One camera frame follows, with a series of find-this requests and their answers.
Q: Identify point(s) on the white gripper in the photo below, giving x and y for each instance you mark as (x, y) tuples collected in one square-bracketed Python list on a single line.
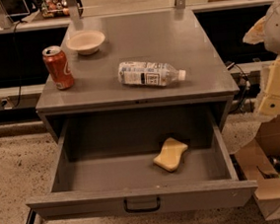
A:
[(278, 27)]

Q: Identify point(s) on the yellow sponge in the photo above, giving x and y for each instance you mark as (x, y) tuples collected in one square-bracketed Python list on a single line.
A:
[(170, 155)]

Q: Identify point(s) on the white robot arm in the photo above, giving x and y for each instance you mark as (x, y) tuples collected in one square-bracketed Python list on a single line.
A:
[(267, 30)]

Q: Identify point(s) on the open grey top drawer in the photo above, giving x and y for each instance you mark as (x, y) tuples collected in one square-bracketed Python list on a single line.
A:
[(104, 158)]

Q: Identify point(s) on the grey metal drawer cabinet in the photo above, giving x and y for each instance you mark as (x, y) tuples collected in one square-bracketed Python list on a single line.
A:
[(173, 37)]

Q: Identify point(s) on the cardboard box with cans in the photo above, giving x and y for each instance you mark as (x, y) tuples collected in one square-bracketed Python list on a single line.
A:
[(260, 162)]

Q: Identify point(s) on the clear plastic water bottle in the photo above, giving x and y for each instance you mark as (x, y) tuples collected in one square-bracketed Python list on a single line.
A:
[(148, 74)]

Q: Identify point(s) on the white paper bowl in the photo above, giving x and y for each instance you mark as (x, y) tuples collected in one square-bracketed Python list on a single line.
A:
[(86, 42)]

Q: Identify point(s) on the orange soda can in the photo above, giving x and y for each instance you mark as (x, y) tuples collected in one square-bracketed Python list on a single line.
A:
[(58, 67)]

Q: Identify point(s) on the box of colourful items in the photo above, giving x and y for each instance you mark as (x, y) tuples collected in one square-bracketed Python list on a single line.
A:
[(54, 8)]

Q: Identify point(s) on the black drawer handle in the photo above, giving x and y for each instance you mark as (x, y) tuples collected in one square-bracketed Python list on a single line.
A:
[(137, 206)]

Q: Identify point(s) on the grey metal post left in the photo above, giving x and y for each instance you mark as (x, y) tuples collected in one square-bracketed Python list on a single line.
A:
[(75, 10)]

